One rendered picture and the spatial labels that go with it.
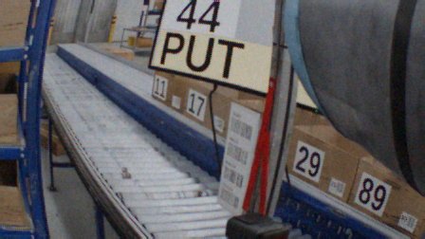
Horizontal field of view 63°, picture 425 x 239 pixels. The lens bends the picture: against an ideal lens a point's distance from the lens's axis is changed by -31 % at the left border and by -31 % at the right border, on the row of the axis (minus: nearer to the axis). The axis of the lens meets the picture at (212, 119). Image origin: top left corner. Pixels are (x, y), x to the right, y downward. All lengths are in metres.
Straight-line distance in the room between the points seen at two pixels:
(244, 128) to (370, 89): 0.64
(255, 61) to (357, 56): 0.73
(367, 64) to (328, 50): 0.05
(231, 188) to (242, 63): 0.25
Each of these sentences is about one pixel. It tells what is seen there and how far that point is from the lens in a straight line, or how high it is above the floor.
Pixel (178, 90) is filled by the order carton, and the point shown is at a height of 0.99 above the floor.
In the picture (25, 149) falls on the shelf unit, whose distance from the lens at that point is 0.84.
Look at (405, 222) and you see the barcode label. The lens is 1.28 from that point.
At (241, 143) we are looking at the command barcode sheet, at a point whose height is 1.18.
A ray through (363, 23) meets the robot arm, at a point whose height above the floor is 1.42.
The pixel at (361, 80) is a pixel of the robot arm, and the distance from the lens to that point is 0.22.
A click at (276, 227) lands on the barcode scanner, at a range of 0.75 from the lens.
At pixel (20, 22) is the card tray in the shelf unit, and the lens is 0.82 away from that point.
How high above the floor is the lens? 1.41
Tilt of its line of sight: 13 degrees down
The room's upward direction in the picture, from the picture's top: 7 degrees clockwise
